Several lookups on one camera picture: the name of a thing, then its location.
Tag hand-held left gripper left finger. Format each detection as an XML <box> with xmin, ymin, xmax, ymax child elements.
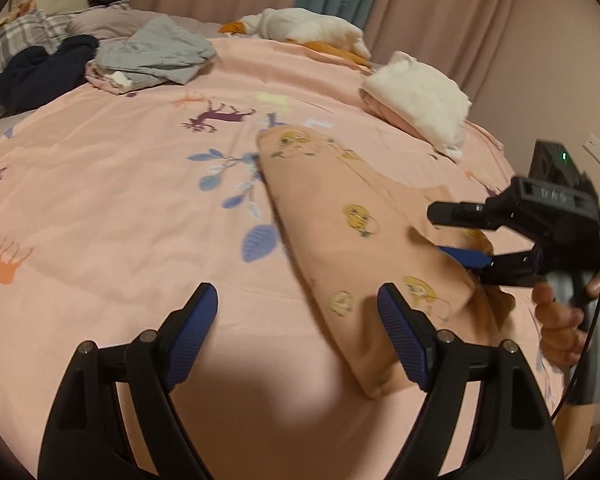
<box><xmin>37</xmin><ymin>282</ymin><xmax>218</xmax><ymax>480</ymax></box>

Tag white fluffy folded cloth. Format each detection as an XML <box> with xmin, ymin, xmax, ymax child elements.
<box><xmin>360</xmin><ymin>51</ymin><xmax>473</xmax><ymax>163</ymax></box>

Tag pale pink crumpled clothes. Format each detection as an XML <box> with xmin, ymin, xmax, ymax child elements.
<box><xmin>84</xmin><ymin>60</ymin><xmax>141</xmax><ymax>96</ymax></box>

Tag pink printed small garment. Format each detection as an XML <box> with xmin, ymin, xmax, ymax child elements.
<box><xmin>256</xmin><ymin>127</ymin><xmax>518</xmax><ymax>401</ymax></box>

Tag mauve pillow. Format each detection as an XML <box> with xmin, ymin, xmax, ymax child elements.
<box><xmin>67</xmin><ymin>9</ymin><xmax>151</xmax><ymax>38</ymax></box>

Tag navy clothes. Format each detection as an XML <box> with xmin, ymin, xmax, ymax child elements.
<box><xmin>0</xmin><ymin>34</ymin><xmax>100</xmax><ymax>113</ymax></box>

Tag plaid pillow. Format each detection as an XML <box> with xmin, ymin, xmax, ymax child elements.
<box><xmin>0</xmin><ymin>7</ymin><xmax>131</xmax><ymax>131</ymax></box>

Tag pink deer print bed sheet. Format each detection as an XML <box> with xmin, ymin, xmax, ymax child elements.
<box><xmin>0</xmin><ymin>35</ymin><xmax>566</xmax><ymax>480</ymax></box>

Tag white and orange fluffy cloth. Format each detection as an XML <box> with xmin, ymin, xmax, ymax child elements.
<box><xmin>219</xmin><ymin>7</ymin><xmax>373</xmax><ymax>66</ymax></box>

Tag person's right forearm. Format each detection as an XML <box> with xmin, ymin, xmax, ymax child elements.
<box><xmin>554</xmin><ymin>402</ymin><xmax>598</xmax><ymax>461</ymax></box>

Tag grey clothes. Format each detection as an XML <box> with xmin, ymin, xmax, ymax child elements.
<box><xmin>96</xmin><ymin>14</ymin><xmax>217</xmax><ymax>86</ymax></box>

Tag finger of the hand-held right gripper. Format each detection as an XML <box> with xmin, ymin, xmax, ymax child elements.
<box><xmin>436</xmin><ymin>245</ymin><xmax>548</xmax><ymax>288</ymax></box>
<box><xmin>426</xmin><ymin>200</ymin><xmax>496</xmax><ymax>228</ymax></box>

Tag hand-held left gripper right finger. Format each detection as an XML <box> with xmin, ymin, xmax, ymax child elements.
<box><xmin>377</xmin><ymin>282</ymin><xmax>565</xmax><ymax>480</ymax></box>

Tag person's right hand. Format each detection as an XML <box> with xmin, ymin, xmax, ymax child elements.
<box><xmin>531</xmin><ymin>266</ymin><xmax>600</xmax><ymax>368</ymax></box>

